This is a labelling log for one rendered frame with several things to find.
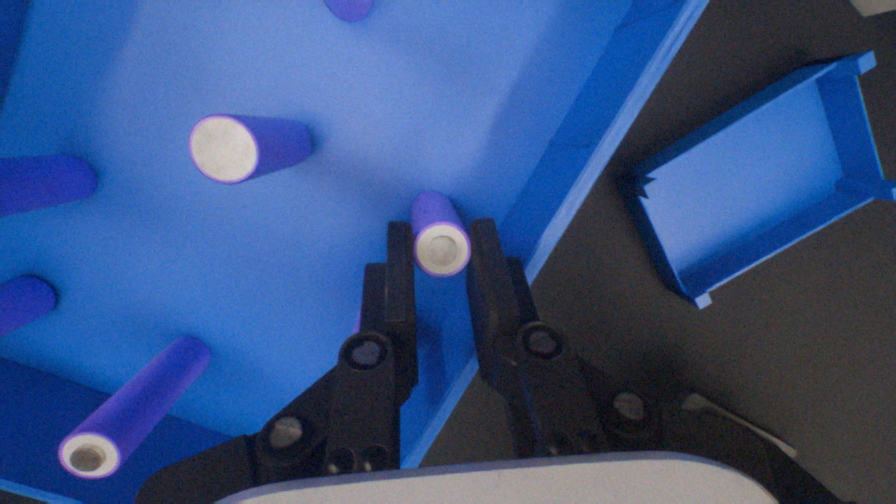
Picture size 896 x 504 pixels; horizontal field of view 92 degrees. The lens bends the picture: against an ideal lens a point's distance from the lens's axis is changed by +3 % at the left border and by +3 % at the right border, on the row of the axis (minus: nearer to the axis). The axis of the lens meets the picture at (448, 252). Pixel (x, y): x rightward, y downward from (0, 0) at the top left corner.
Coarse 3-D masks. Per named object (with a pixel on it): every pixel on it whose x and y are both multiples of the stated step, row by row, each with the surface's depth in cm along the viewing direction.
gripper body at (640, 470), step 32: (320, 480) 7; (352, 480) 7; (384, 480) 7; (416, 480) 7; (448, 480) 7; (480, 480) 7; (512, 480) 7; (544, 480) 7; (576, 480) 7; (608, 480) 7; (640, 480) 7; (672, 480) 7; (704, 480) 7; (736, 480) 7
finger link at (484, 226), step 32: (480, 224) 12; (480, 256) 11; (480, 288) 11; (512, 288) 10; (480, 320) 12; (512, 320) 10; (480, 352) 12; (512, 352) 10; (512, 384) 10; (608, 384) 9; (608, 416) 9; (640, 416) 9
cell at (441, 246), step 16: (432, 192) 18; (416, 208) 16; (432, 208) 14; (448, 208) 15; (416, 224) 14; (432, 224) 12; (448, 224) 13; (416, 240) 13; (432, 240) 13; (448, 240) 12; (464, 240) 13; (416, 256) 13; (432, 256) 13; (448, 256) 13; (464, 256) 13; (432, 272) 13; (448, 272) 13
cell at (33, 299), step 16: (0, 288) 17; (16, 288) 17; (32, 288) 17; (48, 288) 18; (0, 304) 16; (16, 304) 16; (32, 304) 17; (48, 304) 18; (0, 320) 16; (16, 320) 16; (32, 320) 17; (0, 336) 16
